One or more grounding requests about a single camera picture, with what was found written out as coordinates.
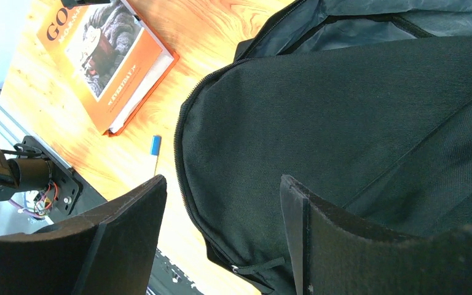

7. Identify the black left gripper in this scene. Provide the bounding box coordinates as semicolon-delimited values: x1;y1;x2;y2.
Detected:
61;0;111;7

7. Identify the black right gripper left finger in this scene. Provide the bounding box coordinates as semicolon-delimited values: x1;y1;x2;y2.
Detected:
0;175;167;294

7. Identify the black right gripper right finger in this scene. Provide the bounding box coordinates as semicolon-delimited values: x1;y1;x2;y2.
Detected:
280;175;472;294

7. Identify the orange cover book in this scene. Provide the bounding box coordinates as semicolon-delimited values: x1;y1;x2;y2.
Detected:
37;1;178;136

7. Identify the black student backpack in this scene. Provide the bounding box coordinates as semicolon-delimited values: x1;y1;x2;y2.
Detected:
174;1;472;294

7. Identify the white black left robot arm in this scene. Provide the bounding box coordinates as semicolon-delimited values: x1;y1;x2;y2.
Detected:
0;112;106;206

